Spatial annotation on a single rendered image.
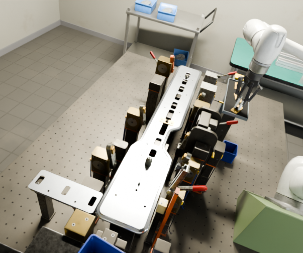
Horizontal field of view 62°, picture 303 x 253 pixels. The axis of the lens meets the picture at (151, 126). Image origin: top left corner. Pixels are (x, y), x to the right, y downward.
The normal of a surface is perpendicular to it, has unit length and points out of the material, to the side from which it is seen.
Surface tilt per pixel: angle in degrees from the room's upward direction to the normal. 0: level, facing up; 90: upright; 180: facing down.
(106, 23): 90
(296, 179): 72
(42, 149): 0
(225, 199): 0
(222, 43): 90
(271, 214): 90
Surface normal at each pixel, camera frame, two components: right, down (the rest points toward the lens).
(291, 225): -0.33, 0.61
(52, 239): 0.17, -0.72
